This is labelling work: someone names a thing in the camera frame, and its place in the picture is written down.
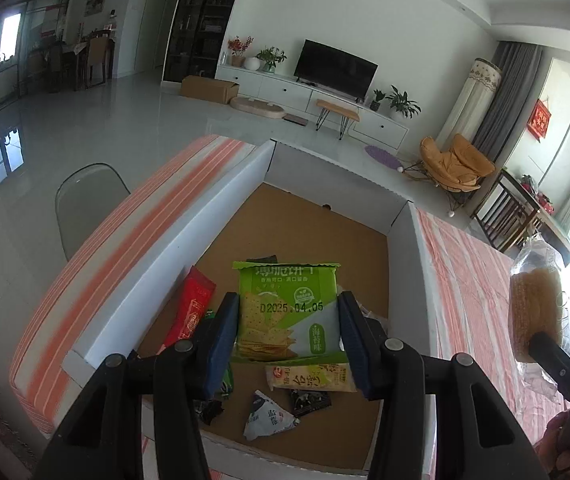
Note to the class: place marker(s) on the dark wooden slatted chair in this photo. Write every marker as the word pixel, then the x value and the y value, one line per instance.
pixel 505 210

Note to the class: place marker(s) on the wooden side desk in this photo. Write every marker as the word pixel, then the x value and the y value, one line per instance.
pixel 550 215

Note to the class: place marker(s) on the red flowers in vase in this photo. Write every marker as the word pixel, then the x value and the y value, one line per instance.
pixel 239 50

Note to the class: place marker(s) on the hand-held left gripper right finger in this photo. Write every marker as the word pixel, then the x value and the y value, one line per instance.
pixel 355 345

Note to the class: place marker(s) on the beige pet bed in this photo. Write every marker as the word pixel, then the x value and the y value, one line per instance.
pixel 257 107

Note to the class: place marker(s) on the grey translucent chair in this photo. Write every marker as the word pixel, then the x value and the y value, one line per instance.
pixel 90 200

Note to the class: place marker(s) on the green cracker packet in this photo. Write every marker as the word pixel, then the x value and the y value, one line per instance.
pixel 285 320

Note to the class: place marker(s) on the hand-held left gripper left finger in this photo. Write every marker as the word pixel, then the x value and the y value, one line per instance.
pixel 222 340

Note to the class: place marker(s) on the small wooden bench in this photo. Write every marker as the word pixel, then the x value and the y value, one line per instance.
pixel 337 108

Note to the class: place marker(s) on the small plant in dark pot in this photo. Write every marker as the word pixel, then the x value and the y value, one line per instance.
pixel 376 101

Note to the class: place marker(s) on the white triangular snack packet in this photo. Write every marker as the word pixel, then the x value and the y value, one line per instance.
pixel 267 417

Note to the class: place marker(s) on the red snack packet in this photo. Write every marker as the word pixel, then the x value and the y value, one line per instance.
pixel 195 305

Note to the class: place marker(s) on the person's right hand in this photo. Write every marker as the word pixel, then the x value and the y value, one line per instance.
pixel 557 447

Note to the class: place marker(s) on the dark display cabinet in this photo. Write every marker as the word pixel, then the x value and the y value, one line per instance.
pixel 205 20

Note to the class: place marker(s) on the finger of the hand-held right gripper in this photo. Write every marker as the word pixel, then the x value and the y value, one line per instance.
pixel 560 365

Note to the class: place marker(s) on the white cardboard box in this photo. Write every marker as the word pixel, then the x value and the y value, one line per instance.
pixel 315 230

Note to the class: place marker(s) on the round white vase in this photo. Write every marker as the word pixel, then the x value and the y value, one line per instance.
pixel 252 63

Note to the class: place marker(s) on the black television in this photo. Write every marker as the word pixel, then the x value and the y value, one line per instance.
pixel 335 67

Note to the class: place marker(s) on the orange lounge chair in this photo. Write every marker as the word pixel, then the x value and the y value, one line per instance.
pixel 455 165

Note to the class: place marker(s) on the tall covered air conditioner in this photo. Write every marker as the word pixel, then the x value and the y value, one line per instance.
pixel 470 105

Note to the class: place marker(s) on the leafy plant in glass vase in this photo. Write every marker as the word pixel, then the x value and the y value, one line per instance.
pixel 271 59

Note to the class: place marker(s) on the orange striped tablecloth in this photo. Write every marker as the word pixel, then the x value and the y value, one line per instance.
pixel 115 260

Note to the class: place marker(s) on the wooden dining chair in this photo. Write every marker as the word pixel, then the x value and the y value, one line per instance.
pixel 100 57

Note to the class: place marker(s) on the brown cardboard box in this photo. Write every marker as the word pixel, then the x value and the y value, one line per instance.
pixel 207 90

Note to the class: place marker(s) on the large green potted plant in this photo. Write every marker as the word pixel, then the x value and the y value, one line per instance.
pixel 404 102

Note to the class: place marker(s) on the dark floor scale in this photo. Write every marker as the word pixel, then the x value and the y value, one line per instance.
pixel 296 119

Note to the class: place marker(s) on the toast bread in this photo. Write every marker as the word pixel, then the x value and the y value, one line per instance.
pixel 535 305

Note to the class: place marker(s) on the long yellow bread packet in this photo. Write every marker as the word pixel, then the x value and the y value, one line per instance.
pixel 310 377

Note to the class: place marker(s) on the long black snack packet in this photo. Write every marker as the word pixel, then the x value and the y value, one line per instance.
pixel 310 403

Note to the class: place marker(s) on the purple floor mat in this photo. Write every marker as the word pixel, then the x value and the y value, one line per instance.
pixel 382 157

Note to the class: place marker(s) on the green sausage stick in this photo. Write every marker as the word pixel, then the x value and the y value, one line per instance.
pixel 210 314

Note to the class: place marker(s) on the red wall hanging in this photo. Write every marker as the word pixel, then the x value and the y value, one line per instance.
pixel 539 119

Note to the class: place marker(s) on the grey curtain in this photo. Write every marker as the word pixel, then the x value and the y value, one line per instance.
pixel 507 90

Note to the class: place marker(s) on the white television cabinet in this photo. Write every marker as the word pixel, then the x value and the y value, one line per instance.
pixel 285 92

